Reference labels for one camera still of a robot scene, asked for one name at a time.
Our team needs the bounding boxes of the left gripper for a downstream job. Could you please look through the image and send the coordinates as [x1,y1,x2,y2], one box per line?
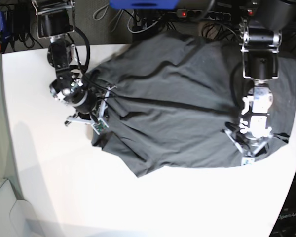
[238,139,266,156]

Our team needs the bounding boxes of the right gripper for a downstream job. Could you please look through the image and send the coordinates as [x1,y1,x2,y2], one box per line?
[77,95,108,121]

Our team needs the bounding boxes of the dark grey t-shirt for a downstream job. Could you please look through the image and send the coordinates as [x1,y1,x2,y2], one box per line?
[85,31,296,178]

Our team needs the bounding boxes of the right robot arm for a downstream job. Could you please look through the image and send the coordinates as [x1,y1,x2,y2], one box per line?
[32,0,106,126]

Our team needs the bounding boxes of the blue box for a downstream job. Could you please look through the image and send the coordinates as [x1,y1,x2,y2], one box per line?
[109,0,179,9]

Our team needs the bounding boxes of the grey chair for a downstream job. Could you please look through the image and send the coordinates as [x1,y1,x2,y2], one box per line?
[0,179,45,237]

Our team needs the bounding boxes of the black power strip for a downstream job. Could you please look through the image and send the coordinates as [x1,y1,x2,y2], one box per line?
[176,9,231,21]

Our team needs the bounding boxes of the white cable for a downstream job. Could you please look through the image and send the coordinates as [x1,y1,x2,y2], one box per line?
[127,14,161,34]

